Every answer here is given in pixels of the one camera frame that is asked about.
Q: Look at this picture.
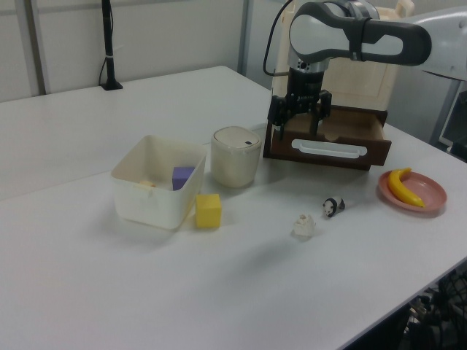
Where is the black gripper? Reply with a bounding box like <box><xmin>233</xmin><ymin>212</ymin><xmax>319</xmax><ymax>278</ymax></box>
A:
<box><xmin>266</xmin><ymin>66</ymin><xmax>333</xmax><ymax>141</ymax></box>

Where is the dark brown wooden drawer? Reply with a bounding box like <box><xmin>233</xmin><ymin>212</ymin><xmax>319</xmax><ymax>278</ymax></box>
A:
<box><xmin>262</xmin><ymin>104</ymin><xmax>393</xmax><ymax>171</ymax></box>

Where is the small panda toy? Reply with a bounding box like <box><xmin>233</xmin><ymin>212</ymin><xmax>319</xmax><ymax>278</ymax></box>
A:
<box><xmin>321</xmin><ymin>196</ymin><xmax>346</xmax><ymax>219</ymax></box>

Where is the small white toy figure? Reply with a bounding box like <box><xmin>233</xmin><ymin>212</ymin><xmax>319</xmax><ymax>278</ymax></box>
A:
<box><xmin>292</xmin><ymin>213</ymin><xmax>317</xmax><ymax>239</ymax></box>

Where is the yellow toy banana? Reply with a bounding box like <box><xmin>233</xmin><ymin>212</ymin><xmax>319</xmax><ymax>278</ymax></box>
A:
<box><xmin>387</xmin><ymin>166</ymin><xmax>426</xmax><ymax>209</ymax></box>

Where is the beige wooden cabinet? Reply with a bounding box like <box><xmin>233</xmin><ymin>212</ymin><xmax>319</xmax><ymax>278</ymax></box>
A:
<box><xmin>271</xmin><ymin>0</ymin><xmax>417</xmax><ymax>112</ymax></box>

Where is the cream lidded trash can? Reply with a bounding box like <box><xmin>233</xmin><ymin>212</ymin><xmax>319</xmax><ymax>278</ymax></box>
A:
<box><xmin>210</xmin><ymin>125</ymin><xmax>262</xmax><ymax>189</ymax></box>

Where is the yellow foam cube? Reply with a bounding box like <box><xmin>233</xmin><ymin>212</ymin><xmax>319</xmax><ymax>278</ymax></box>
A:
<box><xmin>195</xmin><ymin>192</ymin><xmax>223</xmax><ymax>230</ymax></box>

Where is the purple foam cube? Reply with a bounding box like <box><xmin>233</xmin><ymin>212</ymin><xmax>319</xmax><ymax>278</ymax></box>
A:
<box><xmin>171</xmin><ymin>166</ymin><xmax>196</xmax><ymax>191</ymax></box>

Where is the pink plastic plate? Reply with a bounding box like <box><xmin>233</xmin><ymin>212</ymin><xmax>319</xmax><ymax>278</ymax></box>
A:
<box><xmin>377</xmin><ymin>170</ymin><xmax>448</xmax><ymax>218</ymax></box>

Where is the white square plastic bin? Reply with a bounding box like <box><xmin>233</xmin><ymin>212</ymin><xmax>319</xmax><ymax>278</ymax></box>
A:
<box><xmin>110</xmin><ymin>134</ymin><xmax>208</xmax><ymax>230</ymax></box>

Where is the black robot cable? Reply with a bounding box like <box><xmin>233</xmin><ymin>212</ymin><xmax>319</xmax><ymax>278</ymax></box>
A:
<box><xmin>263</xmin><ymin>0</ymin><xmax>295</xmax><ymax>76</ymax></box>

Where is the black camera stand pole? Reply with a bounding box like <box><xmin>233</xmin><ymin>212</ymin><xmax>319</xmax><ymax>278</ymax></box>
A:
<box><xmin>99</xmin><ymin>0</ymin><xmax>123</xmax><ymax>90</ymax></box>

